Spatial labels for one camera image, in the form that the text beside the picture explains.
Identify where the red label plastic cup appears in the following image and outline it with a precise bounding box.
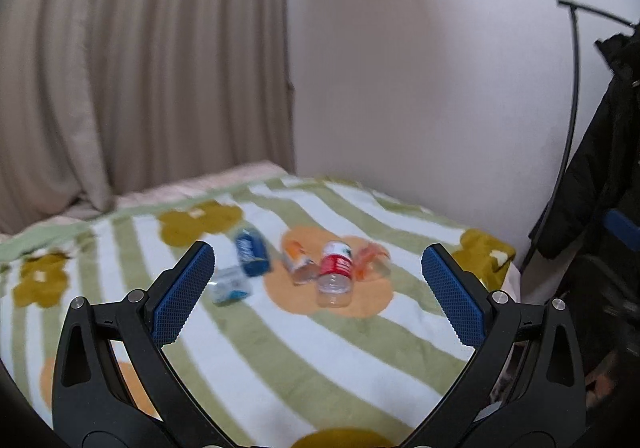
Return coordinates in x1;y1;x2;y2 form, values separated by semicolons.
316;241;354;307

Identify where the white blue label cup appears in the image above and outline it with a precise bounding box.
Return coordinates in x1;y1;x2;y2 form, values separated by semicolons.
207;266;252;305

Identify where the clear orange plastic cup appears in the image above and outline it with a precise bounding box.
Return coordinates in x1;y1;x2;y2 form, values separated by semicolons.
352;242;390;283

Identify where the orange label plastic cup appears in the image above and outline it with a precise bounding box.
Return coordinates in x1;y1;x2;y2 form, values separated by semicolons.
282;239;319;286

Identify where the striped floral blanket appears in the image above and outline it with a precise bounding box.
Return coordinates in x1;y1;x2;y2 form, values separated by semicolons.
1;175;515;447

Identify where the black clothing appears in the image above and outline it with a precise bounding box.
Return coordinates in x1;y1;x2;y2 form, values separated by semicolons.
529;32;639;260

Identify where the beige curtain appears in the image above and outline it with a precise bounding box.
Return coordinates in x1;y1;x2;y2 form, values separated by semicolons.
1;0;293;234

